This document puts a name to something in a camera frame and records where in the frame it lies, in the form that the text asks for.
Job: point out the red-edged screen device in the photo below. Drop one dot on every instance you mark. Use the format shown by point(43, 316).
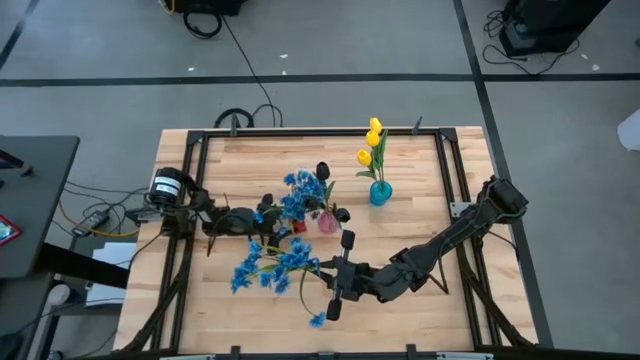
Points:
point(7, 231)

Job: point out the black equipment box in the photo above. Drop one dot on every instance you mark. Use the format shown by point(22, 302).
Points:
point(210, 6)

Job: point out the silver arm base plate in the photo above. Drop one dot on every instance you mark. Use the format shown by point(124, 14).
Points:
point(457, 209)

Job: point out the white sheet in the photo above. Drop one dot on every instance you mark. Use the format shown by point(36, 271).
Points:
point(631, 132)

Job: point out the teal glass vase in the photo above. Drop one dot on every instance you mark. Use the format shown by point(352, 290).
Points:
point(380, 194)

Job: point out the black table-level camera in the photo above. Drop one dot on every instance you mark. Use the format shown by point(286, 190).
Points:
point(325, 356)

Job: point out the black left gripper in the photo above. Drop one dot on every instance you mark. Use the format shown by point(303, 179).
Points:
point(240, 221)

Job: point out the black computer tower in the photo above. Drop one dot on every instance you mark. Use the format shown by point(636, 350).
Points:
point(550, 25)

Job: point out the white round object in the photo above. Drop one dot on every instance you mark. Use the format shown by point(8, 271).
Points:
point(59, 295)

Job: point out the pink ribbed glass vase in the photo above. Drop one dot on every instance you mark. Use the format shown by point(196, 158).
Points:
point(327, 223)

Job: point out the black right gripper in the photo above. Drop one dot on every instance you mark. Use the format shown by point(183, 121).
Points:
point(357, 280)

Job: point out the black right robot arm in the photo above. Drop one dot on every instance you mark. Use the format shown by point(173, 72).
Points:
point(450, 235)

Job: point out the white paper stack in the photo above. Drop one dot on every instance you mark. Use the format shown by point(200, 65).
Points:
point(112, 255)

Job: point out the black aluminium table frame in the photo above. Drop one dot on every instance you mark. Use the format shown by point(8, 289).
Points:
point(320, 132)

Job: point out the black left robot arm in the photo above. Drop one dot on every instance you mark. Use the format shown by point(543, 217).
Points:
point(167, 187)

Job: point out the black desk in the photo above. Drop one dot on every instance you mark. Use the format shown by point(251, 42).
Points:
point(35, 210)

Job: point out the yellow artificial tulip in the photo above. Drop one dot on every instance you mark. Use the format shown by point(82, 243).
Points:
point(372, 138)
point(364, 157)
point(375, 125)

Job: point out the black artificial tulip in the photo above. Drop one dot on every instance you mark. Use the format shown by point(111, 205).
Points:
point(342, 215)
point(323, 170)
point(312, 203)

